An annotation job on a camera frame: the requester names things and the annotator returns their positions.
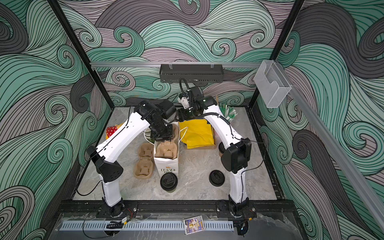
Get single pulp cup carrier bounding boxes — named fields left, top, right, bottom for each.
left=155, top=141, right=178, bottom=160

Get white paper takeout bag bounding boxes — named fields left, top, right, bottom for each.
left=153, top=122, right=181, bottom=177

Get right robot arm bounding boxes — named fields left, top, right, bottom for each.
left=178, top=96, right=252, bottom=217

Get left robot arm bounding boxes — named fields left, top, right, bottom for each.
left=87, top=100, right=176, bottom=218

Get stack of paper cups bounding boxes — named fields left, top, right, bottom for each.
left=144, top=128, right=153, bottom=144

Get yellow napkin stack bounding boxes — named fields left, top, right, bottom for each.
left=179, top=119, right=215, bottom=149

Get wrapped straws bundle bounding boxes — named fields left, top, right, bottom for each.
left=219, top=104, right=237, bottom=122

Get stack of pulp cup carriers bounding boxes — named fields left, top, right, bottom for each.
left=134, top=143, right=154, bottom=179

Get yellow bear plush toy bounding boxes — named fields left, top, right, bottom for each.
left=106, top=124, right=122, bottom=140

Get small picture card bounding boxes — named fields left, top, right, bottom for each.
left=183, top=216, right=205, bottom=235

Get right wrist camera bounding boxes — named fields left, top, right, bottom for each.
left=178, top=94, right=190, bottom=109

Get black wall shelf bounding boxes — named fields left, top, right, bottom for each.
left=160, top=64, right=224, bottom=83

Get clear acrylic wall holder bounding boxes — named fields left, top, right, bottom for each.
left=254, top=60, right=292, bottom=109

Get white slotted cable duct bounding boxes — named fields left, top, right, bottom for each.
left=59, top=221, right=235, bottom=233

